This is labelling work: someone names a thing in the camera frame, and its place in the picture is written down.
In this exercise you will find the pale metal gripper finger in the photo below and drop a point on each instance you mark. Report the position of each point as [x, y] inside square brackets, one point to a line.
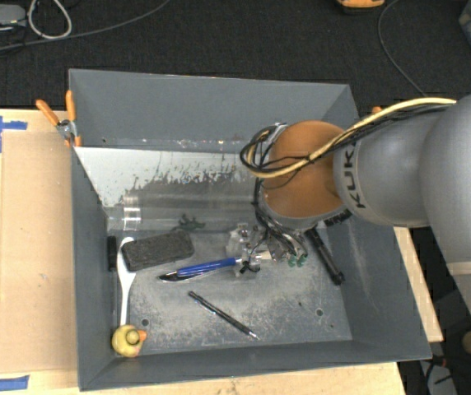
[248, 270]
[241, 239]

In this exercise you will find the blue pen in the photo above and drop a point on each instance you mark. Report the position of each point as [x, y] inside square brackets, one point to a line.
[206, 266]

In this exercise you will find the black drill bit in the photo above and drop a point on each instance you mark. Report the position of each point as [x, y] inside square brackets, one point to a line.
[223, 315]

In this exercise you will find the green toy lizard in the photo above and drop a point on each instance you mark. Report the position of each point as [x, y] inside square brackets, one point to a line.
[189, 223]

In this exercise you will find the black sponge block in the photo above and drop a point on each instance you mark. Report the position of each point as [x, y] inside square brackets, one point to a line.
[157, 250]

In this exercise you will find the clear plastic tube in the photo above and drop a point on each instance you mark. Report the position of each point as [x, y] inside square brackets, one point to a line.
[130, 217]

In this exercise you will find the white plastic spoon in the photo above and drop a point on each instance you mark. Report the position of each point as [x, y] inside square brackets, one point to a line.
[125, 276]

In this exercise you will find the small black block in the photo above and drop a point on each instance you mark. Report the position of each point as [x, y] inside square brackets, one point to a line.
[112, 253]

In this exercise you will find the grey metal bin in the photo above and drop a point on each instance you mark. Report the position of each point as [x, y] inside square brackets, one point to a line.
[202, 109]

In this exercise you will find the yellow rubber duck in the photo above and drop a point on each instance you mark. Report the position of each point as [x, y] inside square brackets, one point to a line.
[126, 340]

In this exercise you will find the brown cardboard board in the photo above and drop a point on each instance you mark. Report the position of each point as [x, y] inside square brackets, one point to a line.
[34, 241]

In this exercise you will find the black cylinder on white bracket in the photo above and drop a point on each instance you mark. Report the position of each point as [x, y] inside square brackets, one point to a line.
[325, 257]

